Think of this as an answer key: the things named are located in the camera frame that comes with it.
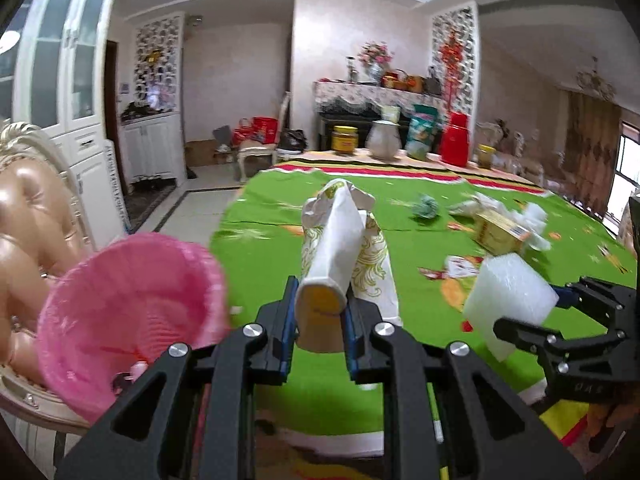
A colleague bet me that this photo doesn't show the tall white cabinet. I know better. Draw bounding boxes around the tall white cabinet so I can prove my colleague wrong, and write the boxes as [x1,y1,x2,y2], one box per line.
[12,0,126,241]

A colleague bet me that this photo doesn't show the white foam wrap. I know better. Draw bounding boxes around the white foam wrap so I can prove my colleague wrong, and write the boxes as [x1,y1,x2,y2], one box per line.
[517,205,552,252]

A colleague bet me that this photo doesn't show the brown curtain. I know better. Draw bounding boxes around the brown curtain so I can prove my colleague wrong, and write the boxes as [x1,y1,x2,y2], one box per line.
[565,91,621,216]

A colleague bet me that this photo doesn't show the white lattice screen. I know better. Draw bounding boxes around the white lattice screen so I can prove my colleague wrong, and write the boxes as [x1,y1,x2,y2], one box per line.
[431,2,481,131]
[134,15,185,113]

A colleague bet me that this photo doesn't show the green knitted ball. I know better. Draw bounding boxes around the green knitted ball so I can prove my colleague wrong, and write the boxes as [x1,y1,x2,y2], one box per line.
[411,194,440,220]

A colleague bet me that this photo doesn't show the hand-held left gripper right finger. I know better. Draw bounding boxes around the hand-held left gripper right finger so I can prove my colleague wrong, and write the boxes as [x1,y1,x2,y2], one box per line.
[341,292,586,480]

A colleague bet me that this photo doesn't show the yellow lid glass jar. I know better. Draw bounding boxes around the yellow lid glass jar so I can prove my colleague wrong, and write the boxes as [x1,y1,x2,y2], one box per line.
[332,126,359,155]

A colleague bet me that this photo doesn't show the patterned paper bag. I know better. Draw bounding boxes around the patterned paper bag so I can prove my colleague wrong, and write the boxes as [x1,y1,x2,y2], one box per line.
[295,177,403,353]

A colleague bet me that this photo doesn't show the cream dining chair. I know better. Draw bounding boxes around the cream dining chair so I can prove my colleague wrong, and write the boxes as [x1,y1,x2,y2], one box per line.
[236,92,292,183]

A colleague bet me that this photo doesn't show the window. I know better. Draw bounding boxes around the window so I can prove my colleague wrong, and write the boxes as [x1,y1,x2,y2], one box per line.
[605,122,640,231]

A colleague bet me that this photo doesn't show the pink trash bin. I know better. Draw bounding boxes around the pink trash bin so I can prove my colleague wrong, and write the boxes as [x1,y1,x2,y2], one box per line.
[36,232,233,423]

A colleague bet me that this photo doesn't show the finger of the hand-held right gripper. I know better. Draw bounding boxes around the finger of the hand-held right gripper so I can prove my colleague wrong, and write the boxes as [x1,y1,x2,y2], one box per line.
[552,276,637,321]
[492,316,572,362]

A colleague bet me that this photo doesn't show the carved beige sofa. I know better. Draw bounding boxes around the carved beige sofa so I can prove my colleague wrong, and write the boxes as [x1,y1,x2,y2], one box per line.
[475,120,546,186]

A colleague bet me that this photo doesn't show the chandelier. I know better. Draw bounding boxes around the chandelier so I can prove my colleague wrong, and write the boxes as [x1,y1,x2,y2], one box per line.
[575,57,617,101]

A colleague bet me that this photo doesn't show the white foam block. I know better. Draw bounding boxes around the white foam block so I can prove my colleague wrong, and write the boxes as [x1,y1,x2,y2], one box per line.
[462,253,560,361]

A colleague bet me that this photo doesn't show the lace piano cover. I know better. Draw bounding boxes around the lace piano cover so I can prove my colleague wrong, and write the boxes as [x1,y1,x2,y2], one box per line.
[312,80,446,113]

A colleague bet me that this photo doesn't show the red gift box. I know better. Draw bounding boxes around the red gift box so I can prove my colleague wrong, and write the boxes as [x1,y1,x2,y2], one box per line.
[252,116,278,145]

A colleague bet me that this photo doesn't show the beige leather carved chair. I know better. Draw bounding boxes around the beige leather carved chair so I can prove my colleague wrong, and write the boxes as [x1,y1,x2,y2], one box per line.
[0,120,96,436]

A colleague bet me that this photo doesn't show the yellow carton box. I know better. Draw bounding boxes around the yellow carton box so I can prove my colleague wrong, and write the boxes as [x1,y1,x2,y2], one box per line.
[472,208,532,256]

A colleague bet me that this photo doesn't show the flower vase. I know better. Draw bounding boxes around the flower vase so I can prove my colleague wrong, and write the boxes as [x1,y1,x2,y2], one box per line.
[359,42,393,83]

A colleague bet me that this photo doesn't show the red knot ornament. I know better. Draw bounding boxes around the red knot ornament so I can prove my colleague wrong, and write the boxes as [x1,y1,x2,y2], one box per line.
[440,30,463,111]

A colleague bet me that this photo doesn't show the white patterned board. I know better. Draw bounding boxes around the white patterned board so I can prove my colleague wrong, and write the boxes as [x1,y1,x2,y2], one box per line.
[105,141,130,233]

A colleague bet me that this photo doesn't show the white shoe cabinet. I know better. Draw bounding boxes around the white shoe cabinet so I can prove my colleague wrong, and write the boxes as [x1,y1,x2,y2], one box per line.
[121,112,188,181]

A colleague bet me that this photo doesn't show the white ceramic teapot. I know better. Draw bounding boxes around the white ceramic teapot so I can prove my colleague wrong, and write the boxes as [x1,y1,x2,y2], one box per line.
[365,120,402,162]

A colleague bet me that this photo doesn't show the crumpled white tissue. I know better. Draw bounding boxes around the crumpled white tissue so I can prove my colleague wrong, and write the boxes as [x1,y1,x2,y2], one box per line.
[447,194,501,218]

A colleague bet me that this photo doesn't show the cardboard box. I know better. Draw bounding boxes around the cardboard box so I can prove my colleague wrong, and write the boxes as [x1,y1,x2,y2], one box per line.
[185,140,218,167]

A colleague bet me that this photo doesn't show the person's right hand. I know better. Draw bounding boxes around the person's right hand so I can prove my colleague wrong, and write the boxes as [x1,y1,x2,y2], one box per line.
[587,385,640,443]

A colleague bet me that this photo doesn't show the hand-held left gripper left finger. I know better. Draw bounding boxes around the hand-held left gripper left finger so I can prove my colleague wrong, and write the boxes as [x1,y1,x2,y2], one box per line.
[52,275,301,480]

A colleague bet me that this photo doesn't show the green snack bag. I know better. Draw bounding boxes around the green snack bag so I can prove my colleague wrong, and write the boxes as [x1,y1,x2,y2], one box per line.
[405,104,440,161]

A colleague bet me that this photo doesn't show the dark doormat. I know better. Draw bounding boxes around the dark doormat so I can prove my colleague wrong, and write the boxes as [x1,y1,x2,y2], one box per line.
[122,185,178,233]

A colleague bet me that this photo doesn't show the red thermos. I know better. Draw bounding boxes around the red thermos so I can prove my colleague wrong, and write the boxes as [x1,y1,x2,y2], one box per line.
[440,111,472,167]

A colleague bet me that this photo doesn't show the black piano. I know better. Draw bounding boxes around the black piano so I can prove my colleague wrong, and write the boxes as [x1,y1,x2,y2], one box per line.
[317,112,416,151]

